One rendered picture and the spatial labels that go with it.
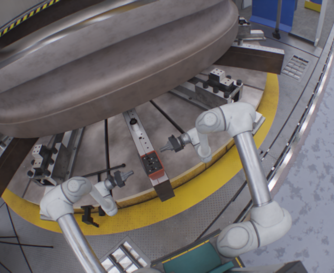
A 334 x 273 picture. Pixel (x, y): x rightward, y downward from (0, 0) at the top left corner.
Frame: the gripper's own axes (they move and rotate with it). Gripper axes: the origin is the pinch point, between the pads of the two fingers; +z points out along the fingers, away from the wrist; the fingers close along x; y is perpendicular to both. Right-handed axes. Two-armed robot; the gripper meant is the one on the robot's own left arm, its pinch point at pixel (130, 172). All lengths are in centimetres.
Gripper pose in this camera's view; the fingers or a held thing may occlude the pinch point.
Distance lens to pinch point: 160.5
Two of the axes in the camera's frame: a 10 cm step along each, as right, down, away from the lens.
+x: 3.9, 6.8, -6.2
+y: 2.7, 5.6, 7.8
